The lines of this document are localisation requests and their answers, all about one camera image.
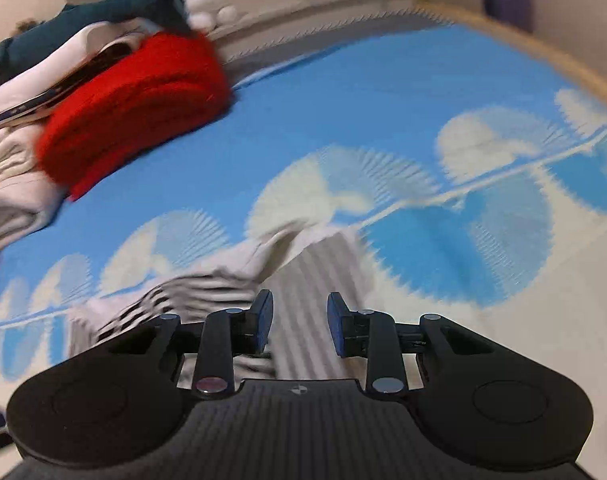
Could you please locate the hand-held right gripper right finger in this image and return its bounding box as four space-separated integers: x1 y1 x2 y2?
326 291 489 395

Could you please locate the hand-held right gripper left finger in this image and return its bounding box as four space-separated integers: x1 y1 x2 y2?
105 289 275 399

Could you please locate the grey striped small garment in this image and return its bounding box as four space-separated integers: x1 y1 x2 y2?
68 224 379 380

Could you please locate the white folded clothes pile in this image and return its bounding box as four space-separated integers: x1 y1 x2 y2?
0 22 149 251

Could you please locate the blue cloud print blanket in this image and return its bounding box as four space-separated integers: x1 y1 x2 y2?
0 25 607 386

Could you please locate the red folded garment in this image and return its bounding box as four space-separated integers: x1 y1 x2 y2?
35 31 232 202

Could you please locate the white plush toy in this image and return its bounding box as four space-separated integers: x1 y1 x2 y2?
182 0 244 31

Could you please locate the dark teal garment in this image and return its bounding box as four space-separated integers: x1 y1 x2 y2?
0 0 207 86

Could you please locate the wooden bed frame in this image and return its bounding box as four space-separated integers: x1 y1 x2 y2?
416 2 607 123

